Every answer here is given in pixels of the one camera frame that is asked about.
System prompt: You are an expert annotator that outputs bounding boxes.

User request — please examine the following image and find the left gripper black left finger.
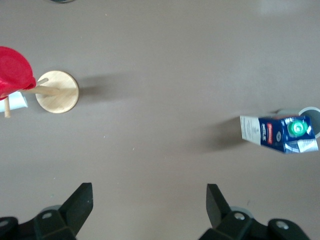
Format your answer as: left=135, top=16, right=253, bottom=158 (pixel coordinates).
left=14, top=182, right=94, bottom=240

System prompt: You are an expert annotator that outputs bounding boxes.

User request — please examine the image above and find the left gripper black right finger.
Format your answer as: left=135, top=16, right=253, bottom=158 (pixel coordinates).
left=199, top=183, right=310, bottom=240

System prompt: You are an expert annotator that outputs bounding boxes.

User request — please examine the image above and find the blue white milk carton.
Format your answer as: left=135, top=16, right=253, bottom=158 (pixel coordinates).
left=239, top=114, right=320, bottom=155

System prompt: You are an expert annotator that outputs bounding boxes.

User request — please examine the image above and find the grey ceramic mug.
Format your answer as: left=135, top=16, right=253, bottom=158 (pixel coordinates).
left=297, top=106, right=320, bottom=139

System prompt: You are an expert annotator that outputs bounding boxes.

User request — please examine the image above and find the red plastic cup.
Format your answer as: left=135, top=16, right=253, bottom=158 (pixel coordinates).
left=0, top=46, right=38, bottom=101

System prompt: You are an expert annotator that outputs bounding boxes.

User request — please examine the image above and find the wooden mug tree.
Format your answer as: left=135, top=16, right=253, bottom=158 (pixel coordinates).
left=3, top=70, right=80, bottom=119

